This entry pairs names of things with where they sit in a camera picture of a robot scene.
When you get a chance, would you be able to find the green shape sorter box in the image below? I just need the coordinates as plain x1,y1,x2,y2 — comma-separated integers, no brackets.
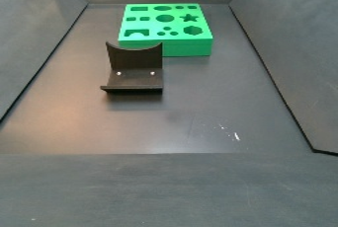
118,3,214,57

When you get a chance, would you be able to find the black curved holder stand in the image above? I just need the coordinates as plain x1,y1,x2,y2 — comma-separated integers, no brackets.
101,42,165,93

